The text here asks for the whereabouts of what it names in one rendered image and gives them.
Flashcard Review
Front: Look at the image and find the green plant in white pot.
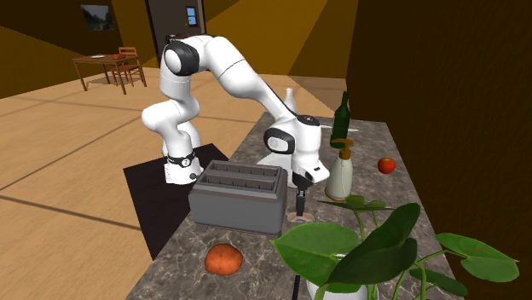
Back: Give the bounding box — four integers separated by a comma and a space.
269, 194, 521, 300

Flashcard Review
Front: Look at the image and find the dark robot stand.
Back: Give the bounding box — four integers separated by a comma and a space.
123, 142, 229, 261

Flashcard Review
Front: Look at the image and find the dark wall picture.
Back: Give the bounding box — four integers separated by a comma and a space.
80, 3, 114, 32

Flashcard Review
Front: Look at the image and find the white slim vase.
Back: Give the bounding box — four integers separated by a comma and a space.
283, 88, 298, 115

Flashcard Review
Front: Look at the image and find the dark green glass bottle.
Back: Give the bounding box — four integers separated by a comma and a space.
329, 90, 351, 149

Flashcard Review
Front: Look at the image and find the orange round bread loaf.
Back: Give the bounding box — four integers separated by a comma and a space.
204, 243, 244, 276

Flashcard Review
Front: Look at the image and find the dark door with small window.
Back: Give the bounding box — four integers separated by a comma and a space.
145, 0, 207, 59

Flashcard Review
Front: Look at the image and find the brown wooden table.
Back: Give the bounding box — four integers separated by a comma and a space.
72, 54, 142, 95

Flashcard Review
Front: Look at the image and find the grey toaster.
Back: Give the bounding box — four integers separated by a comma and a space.
188, 159, 289, 237

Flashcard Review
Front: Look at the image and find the small pale brown disc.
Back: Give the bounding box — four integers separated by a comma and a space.
286, 211, 315, 224

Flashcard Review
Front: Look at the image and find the red apple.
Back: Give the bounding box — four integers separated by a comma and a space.
377, 157, 396, 175

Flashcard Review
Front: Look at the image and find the orange wooden chair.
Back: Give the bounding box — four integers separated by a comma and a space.
110, 46, 147, 88

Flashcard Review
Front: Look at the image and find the white soap dispenser gold pump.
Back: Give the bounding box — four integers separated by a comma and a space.
324, 138, 355, 202

